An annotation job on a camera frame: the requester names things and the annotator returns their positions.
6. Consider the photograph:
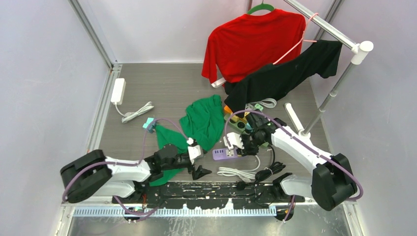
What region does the aluminium frame rail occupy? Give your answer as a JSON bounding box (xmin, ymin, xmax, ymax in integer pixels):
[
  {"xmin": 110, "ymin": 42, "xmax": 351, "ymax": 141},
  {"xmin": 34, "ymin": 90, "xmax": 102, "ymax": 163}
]
[{"xmin": 68, "ymin": 0, "xmax": 123, "ymax": 131}]

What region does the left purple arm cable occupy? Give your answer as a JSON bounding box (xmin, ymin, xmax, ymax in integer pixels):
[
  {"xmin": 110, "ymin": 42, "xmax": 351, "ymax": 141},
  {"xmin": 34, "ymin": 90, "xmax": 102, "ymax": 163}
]
[{"xmin": 61, "ymin": 118, "xmax": 190, "ymax": 223}]

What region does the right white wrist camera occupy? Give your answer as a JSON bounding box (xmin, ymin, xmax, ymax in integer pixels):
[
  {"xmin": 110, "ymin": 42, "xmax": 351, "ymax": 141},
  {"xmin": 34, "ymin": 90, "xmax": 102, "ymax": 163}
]
[{"xmin": 223, "ymin": 132, "xmax": 244, "ymax": 150}]

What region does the green t-shirt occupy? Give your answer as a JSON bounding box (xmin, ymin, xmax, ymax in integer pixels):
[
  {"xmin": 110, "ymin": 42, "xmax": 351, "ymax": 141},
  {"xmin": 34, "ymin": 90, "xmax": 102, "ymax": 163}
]
[{"xmin": 148, "ymin": 94, "xmax": 225, "ymax": 187}]

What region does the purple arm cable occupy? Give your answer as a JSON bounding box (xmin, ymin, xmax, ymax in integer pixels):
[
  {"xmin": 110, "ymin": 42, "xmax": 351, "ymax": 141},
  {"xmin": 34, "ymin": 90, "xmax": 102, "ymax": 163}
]
[
  {"xmin": 61, "ymin": 118, "xmax": 190, "ymax": 223},
  {"xmin": 223, "ymin": 110, "xmax": 364, "ymax": 222}
]

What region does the orange power strip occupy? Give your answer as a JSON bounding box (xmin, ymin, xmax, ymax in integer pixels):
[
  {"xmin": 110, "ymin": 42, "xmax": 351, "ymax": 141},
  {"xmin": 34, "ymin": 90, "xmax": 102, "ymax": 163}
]
[{"xmin": 224, "ymin": 105, "xmax": 248, "ymax": 117}]

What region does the green power strip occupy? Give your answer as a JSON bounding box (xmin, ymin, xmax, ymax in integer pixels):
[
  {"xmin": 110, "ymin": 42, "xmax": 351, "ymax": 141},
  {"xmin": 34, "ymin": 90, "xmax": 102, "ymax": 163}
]
[{"xmin": 224, "ymin": 114, "xmax": 268, "ymax": 148}]

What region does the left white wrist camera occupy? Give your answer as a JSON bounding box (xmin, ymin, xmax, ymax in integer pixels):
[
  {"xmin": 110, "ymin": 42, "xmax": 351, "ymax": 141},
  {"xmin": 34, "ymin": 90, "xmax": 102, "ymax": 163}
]
[{"xmin": 186, "ymin": 138, "xmax": 204, "ymax": 163}]

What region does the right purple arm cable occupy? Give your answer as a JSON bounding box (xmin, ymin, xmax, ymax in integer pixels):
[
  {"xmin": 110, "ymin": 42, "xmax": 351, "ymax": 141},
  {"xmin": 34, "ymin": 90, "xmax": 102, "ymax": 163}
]
[{"xmin": 223, "ymin": 110, "xmax": 364, "ymax": 222}]

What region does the pink clothes hanger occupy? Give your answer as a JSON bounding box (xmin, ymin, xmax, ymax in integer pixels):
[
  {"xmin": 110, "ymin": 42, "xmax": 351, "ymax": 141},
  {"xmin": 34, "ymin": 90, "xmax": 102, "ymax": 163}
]
[{"xmin": 273, "ymin": 12, "xmax": 319, "ymax": 65}]

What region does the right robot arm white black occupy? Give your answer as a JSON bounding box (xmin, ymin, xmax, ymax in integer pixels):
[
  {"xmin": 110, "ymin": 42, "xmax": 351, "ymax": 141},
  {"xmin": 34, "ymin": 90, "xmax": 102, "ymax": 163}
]
[{"xmin": 243, "ymin": 112, "xmax": 362, "ymax": 211}]

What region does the purple strip white cable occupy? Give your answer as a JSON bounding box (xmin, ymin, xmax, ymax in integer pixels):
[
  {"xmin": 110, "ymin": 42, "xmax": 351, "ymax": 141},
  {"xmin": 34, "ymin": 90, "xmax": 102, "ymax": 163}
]
[{"xmin": 217, "ymin": 155, "xmax": 262, "ymax": 183}]

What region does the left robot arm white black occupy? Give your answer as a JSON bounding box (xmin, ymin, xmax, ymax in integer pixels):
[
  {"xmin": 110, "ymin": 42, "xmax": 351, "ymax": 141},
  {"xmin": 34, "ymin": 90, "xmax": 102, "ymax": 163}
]
[{"xmin": 60, "ymin": 144, "xmax": 212, "ymax": 204}]

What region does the black coiled cable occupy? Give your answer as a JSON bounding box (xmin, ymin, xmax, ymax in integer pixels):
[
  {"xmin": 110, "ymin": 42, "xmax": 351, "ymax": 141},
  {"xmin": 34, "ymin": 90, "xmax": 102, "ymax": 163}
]
[{"xmin": 236, "ymin": 147, "xmax": 287, "ymax": 192}]

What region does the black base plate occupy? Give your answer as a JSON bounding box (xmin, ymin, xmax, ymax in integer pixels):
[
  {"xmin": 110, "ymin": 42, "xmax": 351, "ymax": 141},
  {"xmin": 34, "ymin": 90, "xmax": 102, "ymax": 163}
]
[{"xmin": 120, "ymin": 182, "xmax": 291, "ymax": 210}]

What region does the white power strip cable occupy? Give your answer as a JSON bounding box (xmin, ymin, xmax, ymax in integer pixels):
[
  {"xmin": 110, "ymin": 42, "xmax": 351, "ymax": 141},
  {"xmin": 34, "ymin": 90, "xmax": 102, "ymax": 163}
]
[{"xmin": 114, "ymin": 101, "xmax": 155, "ymax": 124}]

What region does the black t-shirt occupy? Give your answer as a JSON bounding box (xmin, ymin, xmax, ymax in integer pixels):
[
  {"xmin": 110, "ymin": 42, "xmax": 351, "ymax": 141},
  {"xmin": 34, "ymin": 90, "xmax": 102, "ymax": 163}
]
[{"xmin": 224, "ymin": 40, "xmax": 343, "ymax": 112}]

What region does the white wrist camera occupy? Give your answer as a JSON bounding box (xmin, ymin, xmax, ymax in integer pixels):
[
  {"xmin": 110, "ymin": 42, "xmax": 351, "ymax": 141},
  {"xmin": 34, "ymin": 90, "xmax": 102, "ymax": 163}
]
[
  {"xmin": 186, "ymin": 138, "xmax": 204, "ymax": 163},
  {"xmin": 223, "ymin": 132, "xmax": 244, "ymax": 150}
]

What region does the purple power strip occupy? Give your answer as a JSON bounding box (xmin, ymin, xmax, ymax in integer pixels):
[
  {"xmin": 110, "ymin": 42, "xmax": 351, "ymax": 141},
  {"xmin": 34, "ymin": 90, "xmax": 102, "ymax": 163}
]
[{"xmin": 212, "ymin": 148, "xmax": 238, "ymax": 161}]

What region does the teal plug adapter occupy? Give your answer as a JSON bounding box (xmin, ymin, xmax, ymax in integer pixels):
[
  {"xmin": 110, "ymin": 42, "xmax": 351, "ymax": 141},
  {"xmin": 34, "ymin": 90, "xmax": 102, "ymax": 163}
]
[{"xmin": 143, "ymin": 118, "xmax": 158, "ymax": 133}]

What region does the red t-shirt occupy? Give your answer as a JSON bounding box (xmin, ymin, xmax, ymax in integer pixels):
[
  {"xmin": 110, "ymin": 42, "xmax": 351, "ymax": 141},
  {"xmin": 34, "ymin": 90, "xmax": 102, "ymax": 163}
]
[{"xmin": 201, "ymin": 9, "xmax": 306, "ymax": 84}]

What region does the green clothes hanger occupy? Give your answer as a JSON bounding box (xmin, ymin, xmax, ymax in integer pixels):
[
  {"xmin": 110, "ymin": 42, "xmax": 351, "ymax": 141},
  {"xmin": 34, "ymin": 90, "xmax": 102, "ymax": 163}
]
[{"xmin": 247, "ymin": 3, "xmax": 275, "ymax": 15}]

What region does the silver clothes rack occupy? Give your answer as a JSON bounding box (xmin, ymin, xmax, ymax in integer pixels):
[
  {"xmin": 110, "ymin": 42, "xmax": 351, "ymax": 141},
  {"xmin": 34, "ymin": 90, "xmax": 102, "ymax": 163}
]
[{"xmin": 285, "ymin": 0, "xmax": 374, "ymax": 136}]

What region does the white power strip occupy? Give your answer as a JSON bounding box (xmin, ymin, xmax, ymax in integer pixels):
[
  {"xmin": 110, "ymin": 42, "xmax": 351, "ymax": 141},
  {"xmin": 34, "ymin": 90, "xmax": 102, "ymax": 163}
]
[{"xmin": 111, "ymin": 78, "xmax": 126, "ymax": 105}]

